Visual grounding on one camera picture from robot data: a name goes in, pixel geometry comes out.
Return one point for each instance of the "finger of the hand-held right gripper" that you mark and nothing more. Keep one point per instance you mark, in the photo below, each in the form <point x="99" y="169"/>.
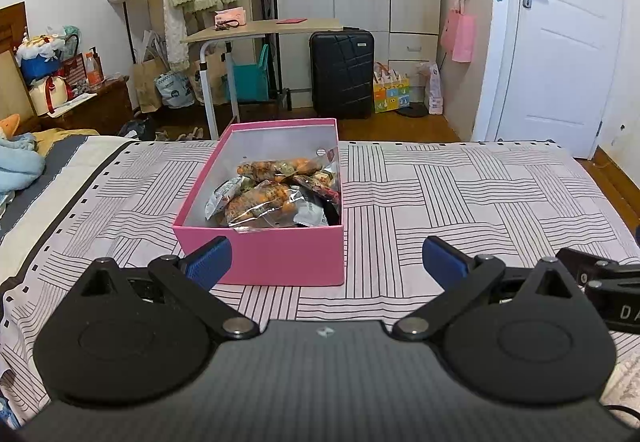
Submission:
<point x="585" y="264"/>

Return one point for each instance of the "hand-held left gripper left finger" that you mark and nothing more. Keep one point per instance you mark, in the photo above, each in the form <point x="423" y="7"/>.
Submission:
<point x="210" y="262"/>

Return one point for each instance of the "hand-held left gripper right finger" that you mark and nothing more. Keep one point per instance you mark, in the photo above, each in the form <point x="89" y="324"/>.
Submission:
<point x="442" y="262"/>

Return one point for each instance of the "pink box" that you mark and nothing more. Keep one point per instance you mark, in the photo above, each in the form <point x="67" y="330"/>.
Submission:
<point x="280" y="252"/>

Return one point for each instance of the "large coated peanut bag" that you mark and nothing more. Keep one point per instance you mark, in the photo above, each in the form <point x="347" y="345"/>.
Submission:
<point x="265" y="202"/>

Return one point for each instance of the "small coated peanut bag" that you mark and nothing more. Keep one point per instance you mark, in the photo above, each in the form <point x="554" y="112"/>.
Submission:
<point x="280" y="167"/>

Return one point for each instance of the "striped bedsheet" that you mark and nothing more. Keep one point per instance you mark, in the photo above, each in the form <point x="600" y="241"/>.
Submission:
<point x="450" y="182"/>

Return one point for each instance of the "black bag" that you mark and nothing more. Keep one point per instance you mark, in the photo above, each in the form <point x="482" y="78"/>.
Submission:
<point x="136" y="128"/>

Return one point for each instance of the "grey and cream quilt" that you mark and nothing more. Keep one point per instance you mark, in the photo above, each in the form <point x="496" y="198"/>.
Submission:
<point x="65" y="172"/>

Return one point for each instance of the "white plastic packet bag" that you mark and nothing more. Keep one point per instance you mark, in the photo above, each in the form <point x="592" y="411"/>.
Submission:
<point x="434" y="89"/>

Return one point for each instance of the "white and blue bag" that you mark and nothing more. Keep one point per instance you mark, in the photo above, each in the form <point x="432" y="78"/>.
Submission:
<point x="174" y="92"/>

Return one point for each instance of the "colourful patterned bag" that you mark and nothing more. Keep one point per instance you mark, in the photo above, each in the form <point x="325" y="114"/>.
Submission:
<point x="391" y="92"/>

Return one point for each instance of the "brown paper bag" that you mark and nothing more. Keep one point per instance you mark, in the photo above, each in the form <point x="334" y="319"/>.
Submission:
<point x="147" y="87"/>

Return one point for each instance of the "teal bag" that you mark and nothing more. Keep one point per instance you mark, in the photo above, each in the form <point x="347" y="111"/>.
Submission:
<point x="247" y="79"/>

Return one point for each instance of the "wooden nightstand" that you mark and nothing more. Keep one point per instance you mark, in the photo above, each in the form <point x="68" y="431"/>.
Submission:
<point x="95" y="107"/>

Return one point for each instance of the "black suitcase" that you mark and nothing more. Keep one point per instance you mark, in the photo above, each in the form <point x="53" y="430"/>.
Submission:
<point x="342" y="72"/>

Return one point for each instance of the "light blue blanket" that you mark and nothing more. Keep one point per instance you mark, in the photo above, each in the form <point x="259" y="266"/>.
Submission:
<point x="17" y="162"/>

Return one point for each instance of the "white door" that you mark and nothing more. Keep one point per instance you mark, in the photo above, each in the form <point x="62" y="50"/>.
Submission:
<point x="560" y="47"/>

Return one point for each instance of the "orange bottle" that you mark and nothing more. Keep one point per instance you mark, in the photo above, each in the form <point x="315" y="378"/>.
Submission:
<point x="93" y="72"/>

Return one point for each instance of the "pink gift bag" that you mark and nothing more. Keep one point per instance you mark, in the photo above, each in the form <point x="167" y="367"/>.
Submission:
<point x="459" y="37"/>

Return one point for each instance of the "rolling side table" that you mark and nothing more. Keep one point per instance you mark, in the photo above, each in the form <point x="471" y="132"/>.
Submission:
<point x="260" y="28"/>

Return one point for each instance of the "pink tissue pack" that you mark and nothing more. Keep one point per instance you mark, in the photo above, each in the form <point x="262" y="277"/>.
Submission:
<point x="231" y="16"/>

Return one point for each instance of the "red notebook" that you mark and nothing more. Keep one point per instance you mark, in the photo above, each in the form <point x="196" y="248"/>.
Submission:
<point x="291" y="21"/>

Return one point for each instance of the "blue flower bouquet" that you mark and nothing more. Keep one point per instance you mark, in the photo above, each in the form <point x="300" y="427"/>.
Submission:
<point x="40" y="54"/>

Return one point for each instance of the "wooden headboard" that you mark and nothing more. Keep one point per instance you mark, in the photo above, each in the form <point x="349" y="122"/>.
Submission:
<point x="12" y="72"/>

